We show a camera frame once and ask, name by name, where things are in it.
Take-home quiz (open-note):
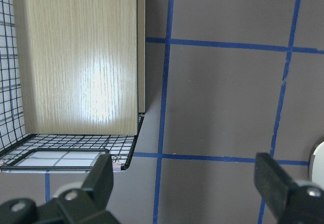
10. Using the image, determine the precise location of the white toaster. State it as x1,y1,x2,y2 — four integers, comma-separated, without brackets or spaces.
308,139,323,189

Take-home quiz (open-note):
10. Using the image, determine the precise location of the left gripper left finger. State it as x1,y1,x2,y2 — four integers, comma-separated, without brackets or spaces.
1,153,119,223

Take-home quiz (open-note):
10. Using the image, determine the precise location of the wire and wood shelf box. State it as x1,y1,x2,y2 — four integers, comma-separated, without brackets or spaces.
0,0,147,173

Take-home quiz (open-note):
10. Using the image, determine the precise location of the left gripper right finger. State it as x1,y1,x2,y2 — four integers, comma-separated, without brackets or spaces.
254,153,323,223

